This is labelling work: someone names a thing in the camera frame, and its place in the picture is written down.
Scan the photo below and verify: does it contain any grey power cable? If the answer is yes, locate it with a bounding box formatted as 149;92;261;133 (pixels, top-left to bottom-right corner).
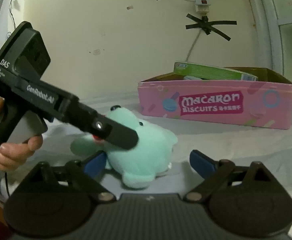
185;29;203;63

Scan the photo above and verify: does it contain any window frame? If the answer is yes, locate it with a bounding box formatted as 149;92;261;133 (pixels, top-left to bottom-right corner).
249;0;292;81

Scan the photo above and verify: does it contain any green toothpaste box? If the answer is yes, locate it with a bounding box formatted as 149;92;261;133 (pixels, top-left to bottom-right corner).
174;62;258;81

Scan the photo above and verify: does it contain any pink macaron biscuit tin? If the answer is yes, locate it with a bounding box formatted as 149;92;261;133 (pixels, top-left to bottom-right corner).
138;67;292;129

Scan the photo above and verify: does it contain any lower black tape cross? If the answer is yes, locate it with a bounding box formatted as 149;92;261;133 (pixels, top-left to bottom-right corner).
186;14;237;41

